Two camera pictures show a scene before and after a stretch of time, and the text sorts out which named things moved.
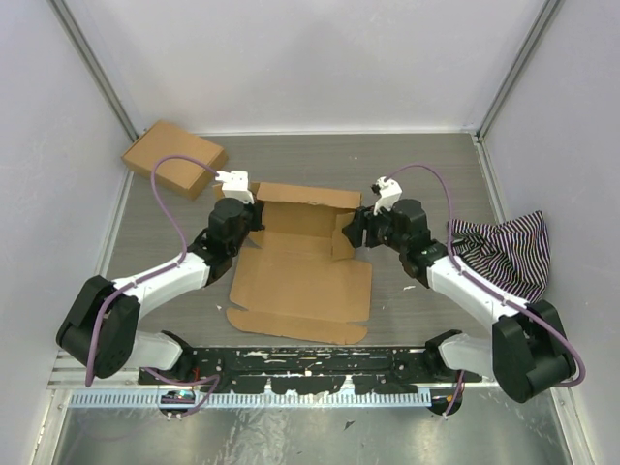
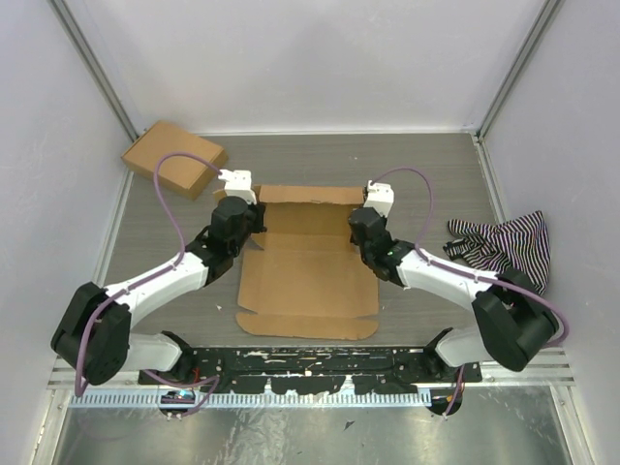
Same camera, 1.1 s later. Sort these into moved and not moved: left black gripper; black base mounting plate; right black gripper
Moved: right black gripper
Not moved: left black gripper; black base mounting plate
